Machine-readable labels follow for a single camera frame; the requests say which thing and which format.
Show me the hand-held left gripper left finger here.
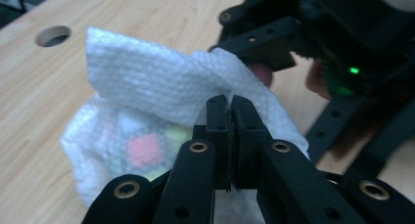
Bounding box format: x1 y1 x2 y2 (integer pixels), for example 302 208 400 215
205 94 234 191

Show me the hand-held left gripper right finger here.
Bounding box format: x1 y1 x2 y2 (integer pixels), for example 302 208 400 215
231 94 272 190

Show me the multicoloured puzzle cube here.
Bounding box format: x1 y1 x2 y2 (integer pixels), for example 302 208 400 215
97 114 194 183

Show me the white paper towel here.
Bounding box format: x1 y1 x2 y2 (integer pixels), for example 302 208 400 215
60 25 310 224

